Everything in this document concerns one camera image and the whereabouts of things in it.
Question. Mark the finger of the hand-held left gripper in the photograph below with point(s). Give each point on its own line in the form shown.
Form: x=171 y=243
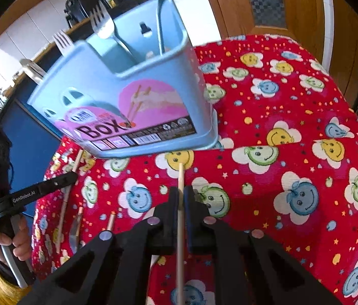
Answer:
x=39 y=190

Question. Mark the red smiley flower tablecloth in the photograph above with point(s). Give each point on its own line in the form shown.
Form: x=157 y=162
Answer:
x=293 y=133

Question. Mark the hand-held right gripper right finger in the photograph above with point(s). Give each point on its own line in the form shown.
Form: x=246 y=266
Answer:
x=191 y=216

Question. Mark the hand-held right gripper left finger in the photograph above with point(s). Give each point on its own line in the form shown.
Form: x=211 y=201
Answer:
x=172 y=216

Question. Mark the black air fryer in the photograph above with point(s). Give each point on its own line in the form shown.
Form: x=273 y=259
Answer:
x=77 y=6

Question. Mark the person's left hand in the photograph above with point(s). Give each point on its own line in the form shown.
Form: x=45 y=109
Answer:
x=23 y=241

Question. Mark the wooden chopstick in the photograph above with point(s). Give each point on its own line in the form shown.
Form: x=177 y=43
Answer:
x=66 y=200
x=181 y=178
x=111 y=220

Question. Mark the person's left forearm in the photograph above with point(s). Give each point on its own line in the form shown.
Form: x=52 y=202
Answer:
x=1 y=282

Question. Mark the light blue utensil holder box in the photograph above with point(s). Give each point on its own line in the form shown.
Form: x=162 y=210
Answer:
x=153 y=101

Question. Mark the wooden shelf unit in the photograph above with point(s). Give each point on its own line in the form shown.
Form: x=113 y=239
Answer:
x=347 y=22

